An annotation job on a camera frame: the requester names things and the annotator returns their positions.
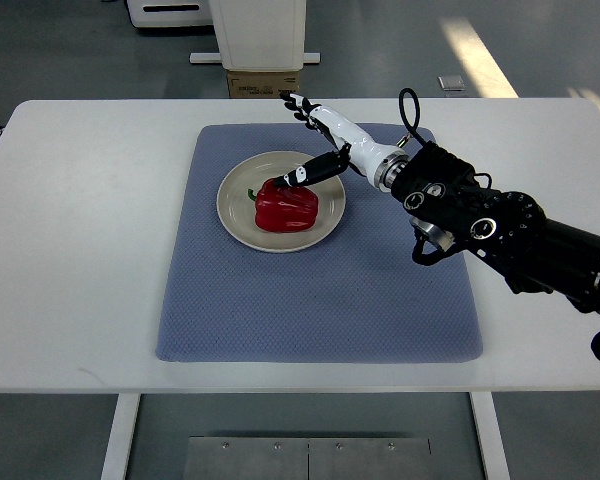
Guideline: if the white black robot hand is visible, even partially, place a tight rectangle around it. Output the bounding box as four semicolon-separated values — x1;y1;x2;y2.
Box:
273;92;408;192

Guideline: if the red bell pepper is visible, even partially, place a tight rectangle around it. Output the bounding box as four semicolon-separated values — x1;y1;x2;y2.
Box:
247;179;319;233

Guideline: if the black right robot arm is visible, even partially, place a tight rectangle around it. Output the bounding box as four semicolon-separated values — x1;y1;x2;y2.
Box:
386;120;600;362

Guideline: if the grey floor plate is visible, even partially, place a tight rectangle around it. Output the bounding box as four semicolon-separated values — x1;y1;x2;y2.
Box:
437;75;466;92

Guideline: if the cream round plate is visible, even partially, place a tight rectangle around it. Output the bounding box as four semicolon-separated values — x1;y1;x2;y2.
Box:
216;151;346;253

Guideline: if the blue textured mat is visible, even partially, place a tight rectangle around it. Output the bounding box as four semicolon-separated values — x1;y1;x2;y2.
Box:
156;123;482;363

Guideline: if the brown cardboard box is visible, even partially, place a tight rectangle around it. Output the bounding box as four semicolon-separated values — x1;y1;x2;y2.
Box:
226;71;300;99

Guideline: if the white machine housing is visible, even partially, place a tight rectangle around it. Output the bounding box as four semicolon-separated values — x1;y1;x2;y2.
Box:
125;0;213;28

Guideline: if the white right table leg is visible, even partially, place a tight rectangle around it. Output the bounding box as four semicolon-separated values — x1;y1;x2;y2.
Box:
469;392;511;480

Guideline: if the white table leg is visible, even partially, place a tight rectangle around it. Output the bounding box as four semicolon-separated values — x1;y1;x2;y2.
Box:
101;393;141;480
469;392;511;480

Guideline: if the white left table leg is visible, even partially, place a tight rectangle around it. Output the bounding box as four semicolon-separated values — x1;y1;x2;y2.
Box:
101;393;141;480

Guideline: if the white pedestal column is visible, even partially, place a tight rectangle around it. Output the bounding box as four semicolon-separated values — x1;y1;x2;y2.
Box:
189;0;321;72

